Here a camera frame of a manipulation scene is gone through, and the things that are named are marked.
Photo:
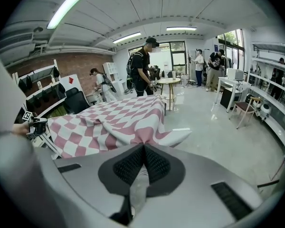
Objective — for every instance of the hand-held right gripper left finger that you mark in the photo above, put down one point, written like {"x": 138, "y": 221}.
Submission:
{"x": 107, "y": 174}

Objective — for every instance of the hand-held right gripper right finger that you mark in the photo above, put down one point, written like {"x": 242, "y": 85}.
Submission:
{"x": 177, "y": 177}

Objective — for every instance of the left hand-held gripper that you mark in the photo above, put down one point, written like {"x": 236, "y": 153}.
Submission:
{"x": 39, "y": 126}

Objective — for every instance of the pink white checkered cloth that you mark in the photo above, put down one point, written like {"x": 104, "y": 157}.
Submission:
{"x": 123, "y": 117}

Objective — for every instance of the person's left forearm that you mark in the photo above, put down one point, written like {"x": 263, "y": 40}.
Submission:
{"x": 20, "y": 128}

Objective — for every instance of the black mesh office chair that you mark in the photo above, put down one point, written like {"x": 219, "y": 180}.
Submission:
{"x": 77, "y": 101}

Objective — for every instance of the white storage shelf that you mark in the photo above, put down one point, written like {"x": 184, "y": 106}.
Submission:
{"x": 44, "y": 70}

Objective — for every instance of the red diamond paper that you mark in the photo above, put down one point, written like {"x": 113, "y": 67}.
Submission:
{"x": 71, "y": 80}

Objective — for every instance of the white board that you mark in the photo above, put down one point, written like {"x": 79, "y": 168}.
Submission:
{"x": 79, "y": 83}

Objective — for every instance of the ceiling air conditioner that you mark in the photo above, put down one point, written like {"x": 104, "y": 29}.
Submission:
{"x": 14, "y": 44}

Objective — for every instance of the white bookcase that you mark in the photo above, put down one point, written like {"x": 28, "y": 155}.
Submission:
{"x": 111, "y": 75}

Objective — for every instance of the black cabinet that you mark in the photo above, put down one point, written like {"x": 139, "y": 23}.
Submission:
{"x": 229, "y": 98}

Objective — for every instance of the round wooden table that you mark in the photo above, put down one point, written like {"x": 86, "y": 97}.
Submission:
{"x": 168, "y": 80}

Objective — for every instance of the wooden chair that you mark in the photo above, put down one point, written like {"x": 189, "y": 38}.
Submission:
{"x": 245, "y": 108}

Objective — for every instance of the white cup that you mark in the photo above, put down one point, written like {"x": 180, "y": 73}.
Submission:
{"x": 173, "y": 75}

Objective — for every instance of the white round device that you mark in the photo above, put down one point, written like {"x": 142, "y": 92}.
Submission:
{"x": 256, "y": 106}
{"x": 266, "y": 109}

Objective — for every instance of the white side table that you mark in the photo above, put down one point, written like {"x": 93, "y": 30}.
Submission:
{"x": 230, "y": 82}

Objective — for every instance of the coat rack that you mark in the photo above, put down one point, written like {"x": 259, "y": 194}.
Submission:
{"x": 188, "y": 65}

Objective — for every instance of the long white display shelf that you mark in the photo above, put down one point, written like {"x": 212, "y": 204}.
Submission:
{"x": 275, "y": 117}

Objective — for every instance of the white box appliance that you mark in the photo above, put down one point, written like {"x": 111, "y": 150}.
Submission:
{"x": 235, "y": 73}

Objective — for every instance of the black-framed window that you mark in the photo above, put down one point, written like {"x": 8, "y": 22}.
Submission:
{"x": 178, "y": 56}

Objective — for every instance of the long ceiling light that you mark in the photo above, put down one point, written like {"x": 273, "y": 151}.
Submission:
{"x": 181, "y": 28}
{"x": 71, "y": 6}
{"x": 127, "y": 37}

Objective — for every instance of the clothes rack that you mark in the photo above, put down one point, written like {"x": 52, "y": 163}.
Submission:
{"x": 228, "y": 60}

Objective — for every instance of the tall glass window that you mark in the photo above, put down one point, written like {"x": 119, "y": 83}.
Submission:
{"x": 230, "y": 46}

